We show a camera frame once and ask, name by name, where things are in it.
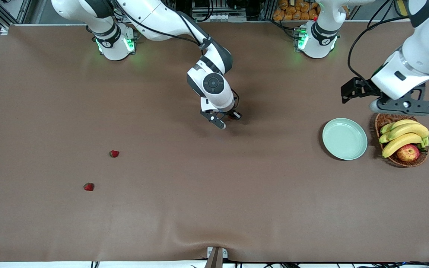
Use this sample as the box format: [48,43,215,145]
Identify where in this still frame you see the light green round plate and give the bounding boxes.
[322,118,368,161]

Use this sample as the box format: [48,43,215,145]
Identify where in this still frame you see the red yellow apple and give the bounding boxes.
[396,144,420,162]

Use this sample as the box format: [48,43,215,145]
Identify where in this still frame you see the brown table cover mat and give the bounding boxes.
[0,21,429,263]

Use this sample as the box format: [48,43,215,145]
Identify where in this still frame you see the pile of orange buns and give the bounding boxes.
[273,0,321,21]

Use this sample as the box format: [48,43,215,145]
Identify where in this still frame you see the dark left arm cable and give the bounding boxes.
[348,0,412,88]

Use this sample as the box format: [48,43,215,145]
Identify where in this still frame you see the dark right arm cable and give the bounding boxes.
[114,0,241,112]

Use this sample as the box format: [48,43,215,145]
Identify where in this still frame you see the aluminium frame profile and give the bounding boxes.
[0,0,34,34]

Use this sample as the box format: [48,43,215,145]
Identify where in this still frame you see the dark arm cable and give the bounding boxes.
[114,0,241,112]
[348,0,412,88]

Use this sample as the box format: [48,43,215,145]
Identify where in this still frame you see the small metal table bracket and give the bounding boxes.
[207,247,228,259]

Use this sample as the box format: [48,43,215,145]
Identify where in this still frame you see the brown wicker basket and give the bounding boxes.
[375,113,429,168]

